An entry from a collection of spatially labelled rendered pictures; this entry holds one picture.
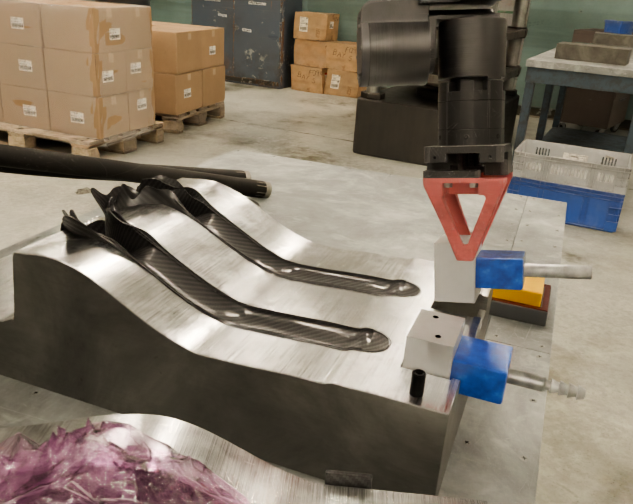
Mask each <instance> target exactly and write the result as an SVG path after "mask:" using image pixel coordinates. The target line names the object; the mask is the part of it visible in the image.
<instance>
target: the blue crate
mask: <svg viewBox="0 0 633 504"><path fill-rule="evenodd" d="M507 193H511V194H517V195H523V196H530V197H536V198H542V199H548V200H554V201H561V202H567V208H566V218H565V224H568V225H574V226H579V227H584V228H589V229H594V230H600V231H605V232H610V233H612V232H616V229H617V225H618V221H619V217H620V213H621V209H622V205H623V202H624V198H625V195H622V194H616V193H610V192H604V191H598V190H593V189H587V188H581V187H575V186H569V185H563V184H557V183H551V182H546V181H540V180H534V179H528V178H522V177H516V176H513V177H512V179H511V182H510V184H509V186H508V188H507Z"/></svg>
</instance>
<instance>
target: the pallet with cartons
mask: <svg viewBox="0 0 633 504"><path fill-rule="evenodd" d="M152 51H153V73H154V86H153V87H154V100H155V120H157V121H163V131H164V132H166V133H174V134H180V133H183V129H184V125H192V126H202V125H205V124H207V121H206V117H210V118H219V119H221V118H223V117H225V115H224V114H225V106H224V105H225V104H224V100H225V66H224V28H221V27H210V26H199V25H188V24H179V23H167V22H156V21H152Z"/></svg>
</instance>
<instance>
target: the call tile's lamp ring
mask: <svg viewBox="0 0 633 504"><path fill-rule="evenodd" d="M544 287H545V290H544V297H543V303H542V307H538V306H533V305H528V304H524V303H519V302H514V301H510V300H505V299H500V298H495V297H492V300H494V301H499V302H503V303H508V304H513V305H517V306H522V307H527V308H532V309H536V310H541V311H546V312H548V305H549V297H550V289H551V285H547V284H544Z"/></svg>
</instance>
